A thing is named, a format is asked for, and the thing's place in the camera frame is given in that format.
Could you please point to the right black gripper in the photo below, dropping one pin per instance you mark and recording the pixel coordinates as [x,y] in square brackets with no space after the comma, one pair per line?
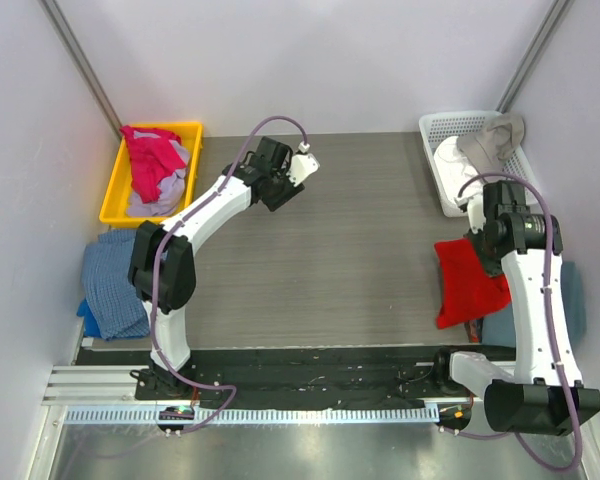
[487,257]

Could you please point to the white perforated basket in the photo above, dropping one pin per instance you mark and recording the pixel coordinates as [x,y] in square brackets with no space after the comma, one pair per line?
[437,127]

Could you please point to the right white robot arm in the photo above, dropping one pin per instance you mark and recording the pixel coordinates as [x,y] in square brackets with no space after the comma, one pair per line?
[545,393]

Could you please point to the pink t shirt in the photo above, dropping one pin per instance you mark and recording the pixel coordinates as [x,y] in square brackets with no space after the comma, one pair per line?
[155,154]

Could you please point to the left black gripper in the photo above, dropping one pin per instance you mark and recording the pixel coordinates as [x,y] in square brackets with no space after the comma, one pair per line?
[280,193]

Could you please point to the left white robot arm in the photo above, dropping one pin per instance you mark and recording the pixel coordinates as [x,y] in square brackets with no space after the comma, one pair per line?
[162,269]

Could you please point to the red t shirt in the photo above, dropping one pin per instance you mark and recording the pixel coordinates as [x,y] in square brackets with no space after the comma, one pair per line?
[469,293]

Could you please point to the grey shirt in basket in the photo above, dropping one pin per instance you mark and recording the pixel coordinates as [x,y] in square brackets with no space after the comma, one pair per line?
[489,148]

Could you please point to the teal folded t shirt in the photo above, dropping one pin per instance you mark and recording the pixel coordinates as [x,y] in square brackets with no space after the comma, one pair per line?
[498,328]

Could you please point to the white shirt in basket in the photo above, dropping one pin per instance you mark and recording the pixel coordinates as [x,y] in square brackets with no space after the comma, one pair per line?
[454,168]

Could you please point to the white slotted cable duct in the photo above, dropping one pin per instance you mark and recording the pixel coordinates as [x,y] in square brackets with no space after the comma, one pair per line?
[177,415]

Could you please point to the yellow plastic bin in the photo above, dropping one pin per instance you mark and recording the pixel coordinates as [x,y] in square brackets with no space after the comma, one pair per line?
[118,193]

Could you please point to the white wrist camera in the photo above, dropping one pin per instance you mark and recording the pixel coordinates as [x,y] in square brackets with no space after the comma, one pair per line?
[473,206]
[302,165]

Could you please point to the lavender t shirt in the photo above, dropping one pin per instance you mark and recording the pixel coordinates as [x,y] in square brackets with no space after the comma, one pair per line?
[172,189]

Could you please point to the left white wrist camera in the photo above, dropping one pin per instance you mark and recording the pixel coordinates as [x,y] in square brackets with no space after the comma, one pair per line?
[302,165]

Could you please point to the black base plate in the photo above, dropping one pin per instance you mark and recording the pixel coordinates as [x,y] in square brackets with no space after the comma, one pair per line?
[312,379]

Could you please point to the blue checkered shirt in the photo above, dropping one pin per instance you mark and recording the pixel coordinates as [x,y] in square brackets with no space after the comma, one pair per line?
[111,309]

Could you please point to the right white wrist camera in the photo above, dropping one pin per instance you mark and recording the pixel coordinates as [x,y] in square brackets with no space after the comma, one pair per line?
[473,206]

